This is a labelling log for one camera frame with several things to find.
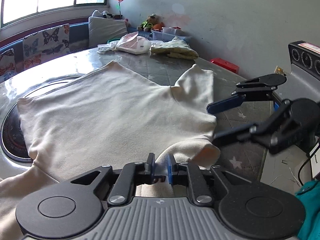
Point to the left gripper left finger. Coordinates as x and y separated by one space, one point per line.
132 175

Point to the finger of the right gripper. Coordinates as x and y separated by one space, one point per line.
257 89
261 133

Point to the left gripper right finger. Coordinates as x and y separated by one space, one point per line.
191 177

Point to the cream white sweater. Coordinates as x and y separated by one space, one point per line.
110 116

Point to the grey quilted star mat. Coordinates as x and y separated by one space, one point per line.
245 159

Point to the red plastic stool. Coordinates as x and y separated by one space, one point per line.
225 64

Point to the yellow floral folded blanket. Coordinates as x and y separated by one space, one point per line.
176 48

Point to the teal right jacket sleeve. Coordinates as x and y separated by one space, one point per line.
309 196

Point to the clear plastic storage box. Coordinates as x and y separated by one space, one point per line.
167 34

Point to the orange plush toy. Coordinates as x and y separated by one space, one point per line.
158 27

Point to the round black induction cooktop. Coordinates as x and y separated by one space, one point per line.
12 140

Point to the pink white folded garment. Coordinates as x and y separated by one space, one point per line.
131 43

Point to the brown teddy bear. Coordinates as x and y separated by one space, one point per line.
148 24

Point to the grey cushion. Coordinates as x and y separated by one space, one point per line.
100 30

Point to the butterfly print cushion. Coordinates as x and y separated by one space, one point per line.
7 65
46 45

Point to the white plush toy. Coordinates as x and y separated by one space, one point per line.
103 14

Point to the wall power socket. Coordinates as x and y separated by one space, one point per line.
279 71

